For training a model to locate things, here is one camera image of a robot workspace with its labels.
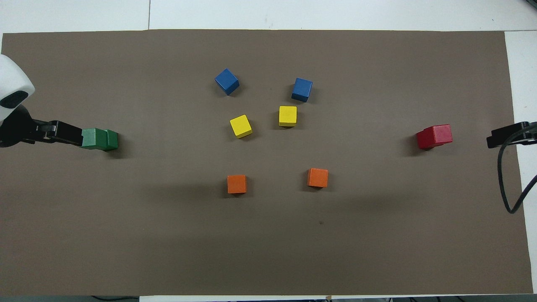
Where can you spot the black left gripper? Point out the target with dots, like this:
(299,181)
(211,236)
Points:
(16,128)

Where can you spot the green wooden block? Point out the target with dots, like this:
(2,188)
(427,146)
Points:
(113,141)
(93,138)

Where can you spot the brown table mat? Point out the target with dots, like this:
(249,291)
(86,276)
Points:
(272,251)

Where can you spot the blue wooden block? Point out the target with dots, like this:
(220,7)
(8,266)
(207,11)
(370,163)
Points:
(227,81)
(302,89)

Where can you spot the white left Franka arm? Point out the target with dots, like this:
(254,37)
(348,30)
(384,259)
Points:
(12,79)

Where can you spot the red wooden block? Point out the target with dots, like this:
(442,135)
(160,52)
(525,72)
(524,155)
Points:
(441,134)
(420,141)

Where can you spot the orange wooden block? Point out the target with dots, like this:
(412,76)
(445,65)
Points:
(317,177)
(237,183)

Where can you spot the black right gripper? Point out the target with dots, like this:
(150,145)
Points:
(533,133)

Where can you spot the yellow wooden block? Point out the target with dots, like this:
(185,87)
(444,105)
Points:
(288,115)
(241,126)

